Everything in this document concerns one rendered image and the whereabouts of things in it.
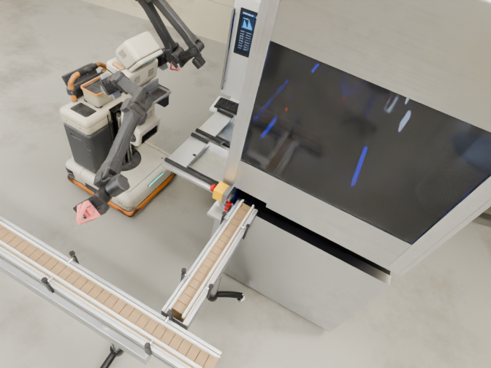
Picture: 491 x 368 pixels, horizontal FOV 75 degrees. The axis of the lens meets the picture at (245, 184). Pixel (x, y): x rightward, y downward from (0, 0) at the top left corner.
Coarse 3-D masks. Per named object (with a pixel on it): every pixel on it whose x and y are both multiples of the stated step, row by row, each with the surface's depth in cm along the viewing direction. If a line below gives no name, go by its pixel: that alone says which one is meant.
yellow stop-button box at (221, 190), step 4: (220, 184) 166; (224, 184) 166; (216, 188) 163; (220, 188) 164; (224, 188) 164; (228, 188) 165; (216, 192) 163; (220, 192) 162; (224, 192) 163; (228, 192) 163; (216, 196) 165; (220, 196) 164; (224, 196) 162; (220, 200) 166; (224, 200) 165
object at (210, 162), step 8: (208, 144) 202; (200, 152) 195; (208, 152) 201; (216, 152) 202; (224, 152) 202; (192, 160) 189; (200, 160) 195; (208, 160) 196; (216, 160) 197; (224, 160) 199; (192, 168) 185; (200, 168) 191; (208, 168) 192; (216, 168) 193; (224, 168) 194; (208, 176) 183; (216, 176) 189
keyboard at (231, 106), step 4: (220, 100) 248; (224, 100) 249; (228, 100) 250; (216, 104) 243; (220, 104) 244; (224, 104) 246; (228, 104) 246; (232, 104) 247; (236, 104) 248; (224, 108) 243; (228, 108) 244; (232, 108) 244; (236, 108) 245; (232, 112) 242; (236, 112) 242
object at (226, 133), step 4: (232, 120) 225; (228, 124) 220; (232, 124) 223; (224, 128) 216; (228, 128) 220; (232, 128) 220; (220, 132) 212; (224, 132) 216; (228, 132) 217; (232, 132) 217; (216, 136) 208; (220, 136) 213; (224, 136) 213; (228, 136) 214; (224, 140) 207; (228, 140) 206
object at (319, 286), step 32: (256, 224) 180; (288, 224) 176; (256, 256) 202; (288, 256) 187; (320, 256) 173; (352, 256) 170; (256, 288) 229; (288, 288) 210; (320, 288) 193; (352, 288) 179; (384, 288) 166; (320, 320) 217
